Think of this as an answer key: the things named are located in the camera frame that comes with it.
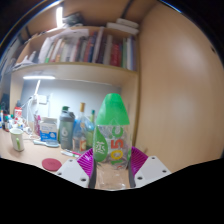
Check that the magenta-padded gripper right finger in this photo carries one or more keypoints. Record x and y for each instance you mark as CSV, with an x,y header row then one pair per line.
x,y
146,168

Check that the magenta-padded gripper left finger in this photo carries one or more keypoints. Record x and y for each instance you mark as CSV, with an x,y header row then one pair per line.
x,y
76,168

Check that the clear green-capped drink bottle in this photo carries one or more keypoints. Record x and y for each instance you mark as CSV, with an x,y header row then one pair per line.
x,y
112,113

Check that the green and pink pen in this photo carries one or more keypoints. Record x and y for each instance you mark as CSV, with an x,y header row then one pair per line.
x,y
70,153

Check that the flat round red coaster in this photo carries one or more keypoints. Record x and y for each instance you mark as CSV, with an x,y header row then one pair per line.
x,y
51,164

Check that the clear glass bottle yellow cap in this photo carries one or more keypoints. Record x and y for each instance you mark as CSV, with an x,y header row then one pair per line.
x,y
80,136

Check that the light blue flat brush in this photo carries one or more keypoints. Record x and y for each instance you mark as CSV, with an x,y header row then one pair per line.
x,y
48,143

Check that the slim green glass bottle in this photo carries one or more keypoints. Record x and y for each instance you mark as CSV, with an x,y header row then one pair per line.
x,y
91,133

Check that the grey shaker bottle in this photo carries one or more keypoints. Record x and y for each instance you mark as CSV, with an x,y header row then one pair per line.
x,y
66,130

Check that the blue and white carton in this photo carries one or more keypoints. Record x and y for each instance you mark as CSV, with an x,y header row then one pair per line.
x,y
48,130

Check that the pink carton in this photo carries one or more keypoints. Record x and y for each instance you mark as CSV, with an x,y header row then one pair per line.
x,y
36,125

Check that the red and white canister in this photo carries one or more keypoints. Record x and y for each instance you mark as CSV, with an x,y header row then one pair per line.
x,y
18,112

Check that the white under-shelf light bar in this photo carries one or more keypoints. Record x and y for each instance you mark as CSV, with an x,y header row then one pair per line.
x,y
38,77

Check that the wooden shelf unit with books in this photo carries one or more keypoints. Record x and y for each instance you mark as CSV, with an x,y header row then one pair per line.
x,y
83,50

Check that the white ceiling light strip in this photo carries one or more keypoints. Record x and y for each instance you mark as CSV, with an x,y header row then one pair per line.
x,y
59,16

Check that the white wall socket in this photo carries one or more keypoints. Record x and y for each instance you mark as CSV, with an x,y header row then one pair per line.
x,y
42,99

